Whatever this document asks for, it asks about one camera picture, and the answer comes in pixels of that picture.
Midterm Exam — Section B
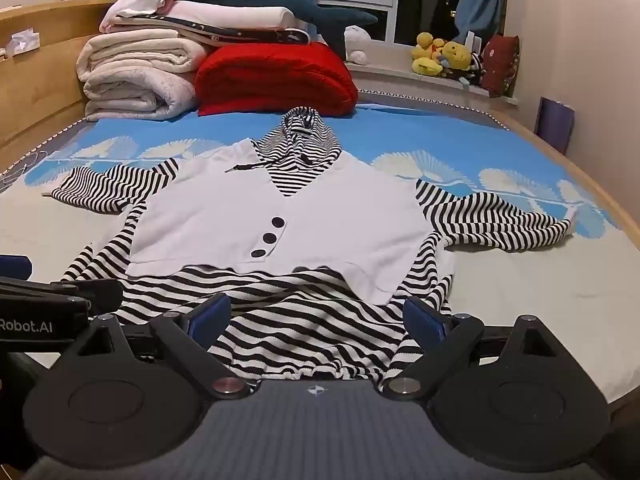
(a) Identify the cream folded blanket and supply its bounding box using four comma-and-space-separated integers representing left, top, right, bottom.
76, 28, 212, 83

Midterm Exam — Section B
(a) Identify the black white striped hoodie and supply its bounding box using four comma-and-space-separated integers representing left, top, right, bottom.
42, 106, 578, 393

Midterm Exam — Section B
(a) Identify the white plush toy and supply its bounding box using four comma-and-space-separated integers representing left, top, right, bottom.
344, 26, 372, 65

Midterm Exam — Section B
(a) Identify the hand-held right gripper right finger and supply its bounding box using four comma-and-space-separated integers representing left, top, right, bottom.
382, 296, 568, 401

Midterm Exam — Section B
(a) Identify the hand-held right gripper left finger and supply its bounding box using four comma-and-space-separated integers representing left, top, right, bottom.
70, 292, 254, 401

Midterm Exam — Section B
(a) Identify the white windowsill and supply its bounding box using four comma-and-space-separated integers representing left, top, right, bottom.
345, 61, 519, 107

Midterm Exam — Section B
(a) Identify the white framed window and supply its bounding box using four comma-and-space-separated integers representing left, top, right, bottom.
315, 0, 468, 47

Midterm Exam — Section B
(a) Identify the striped plush toy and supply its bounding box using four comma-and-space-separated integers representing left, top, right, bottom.
467, 52, 487, 87

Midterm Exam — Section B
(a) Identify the wooden headboard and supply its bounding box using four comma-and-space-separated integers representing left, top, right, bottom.
0, 0, 127, 163

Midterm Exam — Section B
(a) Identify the pink and white cloth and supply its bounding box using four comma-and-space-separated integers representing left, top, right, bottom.
99, 0, 189, 34

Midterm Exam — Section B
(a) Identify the white textured folded quilt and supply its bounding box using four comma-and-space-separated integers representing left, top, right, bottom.
82, 67, 199, 122

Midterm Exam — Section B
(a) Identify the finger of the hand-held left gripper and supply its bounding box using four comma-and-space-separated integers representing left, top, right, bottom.
0, 255, 32, 276
0, 276, 124, 318

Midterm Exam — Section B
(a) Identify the dark red pillow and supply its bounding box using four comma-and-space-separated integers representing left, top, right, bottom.
481, 35, 521, 97

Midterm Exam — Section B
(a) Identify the yellow duck plush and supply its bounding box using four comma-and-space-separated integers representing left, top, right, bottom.
411, 32, 447, 77

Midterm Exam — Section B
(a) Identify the blue white printed bedspread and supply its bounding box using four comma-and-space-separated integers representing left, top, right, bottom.
0, 102, 640, 411

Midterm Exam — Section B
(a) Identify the wooden bed frame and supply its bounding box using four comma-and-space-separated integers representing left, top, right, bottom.
492, 109, 640, 411

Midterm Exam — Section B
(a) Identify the red folded blanket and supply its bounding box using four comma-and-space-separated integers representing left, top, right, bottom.
195, 42, 360, 117

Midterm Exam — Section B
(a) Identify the white folded sheet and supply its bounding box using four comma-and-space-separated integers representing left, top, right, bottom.
170, 0, 297, 31

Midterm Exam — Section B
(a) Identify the tissue box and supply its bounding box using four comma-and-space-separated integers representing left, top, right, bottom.
7, 30, 42, 54

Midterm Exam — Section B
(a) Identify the yellow bear plush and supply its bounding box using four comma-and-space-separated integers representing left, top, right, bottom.
442, 41, 474, 72

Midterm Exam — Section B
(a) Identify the navy star print blanket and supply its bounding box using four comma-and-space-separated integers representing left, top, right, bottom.
111, 14, 312, 47

